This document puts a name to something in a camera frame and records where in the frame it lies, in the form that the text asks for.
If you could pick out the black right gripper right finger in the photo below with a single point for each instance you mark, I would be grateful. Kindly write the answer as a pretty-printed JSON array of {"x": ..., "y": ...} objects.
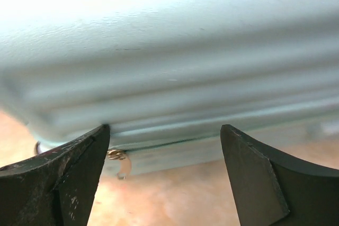
[{"x": 271, "y": 187}]

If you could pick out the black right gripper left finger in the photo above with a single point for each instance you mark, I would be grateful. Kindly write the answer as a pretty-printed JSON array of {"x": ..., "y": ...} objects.
[{"x": 56, "y": 187}]

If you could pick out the light teal hardshell suitcase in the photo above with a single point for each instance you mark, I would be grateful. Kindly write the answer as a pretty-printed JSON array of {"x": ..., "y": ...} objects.
[{"x": 165, "y": 75}]

